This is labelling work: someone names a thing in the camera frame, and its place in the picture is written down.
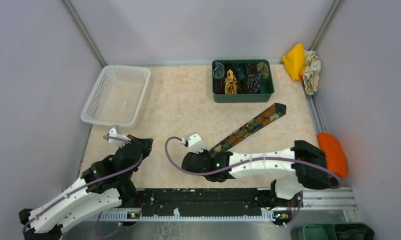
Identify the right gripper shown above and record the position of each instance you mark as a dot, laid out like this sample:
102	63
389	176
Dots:
203	152

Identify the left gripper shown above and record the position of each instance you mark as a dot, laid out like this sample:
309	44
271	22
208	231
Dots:
146	143

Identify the brown green patterned tie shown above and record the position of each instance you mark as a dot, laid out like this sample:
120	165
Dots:
266	117

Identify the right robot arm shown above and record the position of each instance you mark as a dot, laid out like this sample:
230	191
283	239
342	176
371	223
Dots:
303	166

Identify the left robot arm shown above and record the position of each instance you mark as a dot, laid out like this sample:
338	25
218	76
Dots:
105	185

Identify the white plastic basket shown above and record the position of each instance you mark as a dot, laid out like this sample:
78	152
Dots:
117	96

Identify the yellow rolled tie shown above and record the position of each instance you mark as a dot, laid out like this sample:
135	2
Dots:
230	87

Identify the red dark rolled tie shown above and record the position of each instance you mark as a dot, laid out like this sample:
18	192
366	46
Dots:
219	86

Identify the green compartment tray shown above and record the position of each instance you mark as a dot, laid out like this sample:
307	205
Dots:
242	68

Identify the grey rolled tie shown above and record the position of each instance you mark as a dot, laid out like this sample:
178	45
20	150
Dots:
218	70

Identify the blue patterned rolled tie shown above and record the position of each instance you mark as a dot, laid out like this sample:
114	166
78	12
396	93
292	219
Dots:
253	84

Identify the olive rolled tie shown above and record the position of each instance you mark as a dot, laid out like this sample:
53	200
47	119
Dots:
263	69

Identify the orange cloth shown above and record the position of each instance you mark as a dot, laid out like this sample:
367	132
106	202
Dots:
335	157

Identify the yellow cloth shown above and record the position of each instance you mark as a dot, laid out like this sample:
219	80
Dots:
294	62

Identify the cream patterned cloth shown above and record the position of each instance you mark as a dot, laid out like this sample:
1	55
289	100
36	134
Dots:
312	70

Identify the green bin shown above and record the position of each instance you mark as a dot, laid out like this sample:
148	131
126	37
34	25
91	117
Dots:
336	231

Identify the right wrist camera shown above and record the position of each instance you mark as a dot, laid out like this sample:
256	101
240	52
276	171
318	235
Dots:
194	143

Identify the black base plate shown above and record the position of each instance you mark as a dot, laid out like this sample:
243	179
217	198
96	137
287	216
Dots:
208	202

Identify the aluminium frame rail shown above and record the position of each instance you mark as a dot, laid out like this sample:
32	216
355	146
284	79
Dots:
341	199

